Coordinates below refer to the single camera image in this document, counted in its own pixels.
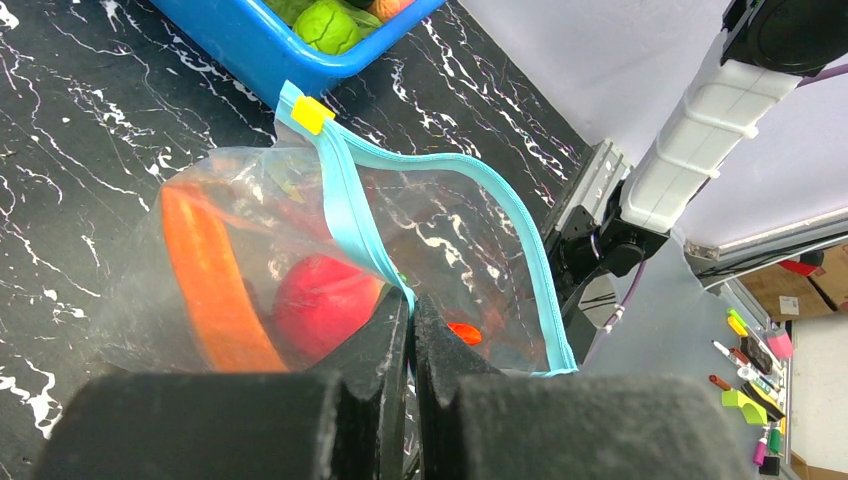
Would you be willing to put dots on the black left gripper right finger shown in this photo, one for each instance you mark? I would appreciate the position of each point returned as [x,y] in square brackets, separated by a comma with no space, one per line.
[480,423]

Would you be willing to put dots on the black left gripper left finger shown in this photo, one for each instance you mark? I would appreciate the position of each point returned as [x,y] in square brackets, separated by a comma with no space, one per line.
[343,418]

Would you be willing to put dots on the red tomato toy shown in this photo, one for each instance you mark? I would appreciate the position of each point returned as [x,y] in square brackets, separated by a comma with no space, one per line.
[321,302]

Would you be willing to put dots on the clear zip top bag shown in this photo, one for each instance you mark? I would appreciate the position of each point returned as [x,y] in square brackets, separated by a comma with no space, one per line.
[441,225]

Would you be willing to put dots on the coloured markers and clips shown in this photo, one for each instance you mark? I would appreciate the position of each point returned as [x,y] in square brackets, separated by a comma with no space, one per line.
[761,391]

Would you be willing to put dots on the cardboard box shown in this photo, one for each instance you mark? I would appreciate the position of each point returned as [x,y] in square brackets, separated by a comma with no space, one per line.
[786,295]

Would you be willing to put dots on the blue plastic bin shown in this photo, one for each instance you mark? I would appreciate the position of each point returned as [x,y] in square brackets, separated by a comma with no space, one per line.
[261,52]

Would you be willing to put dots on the orange round fruit toy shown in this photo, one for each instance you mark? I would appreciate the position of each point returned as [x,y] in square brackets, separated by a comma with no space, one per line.
[385,10]

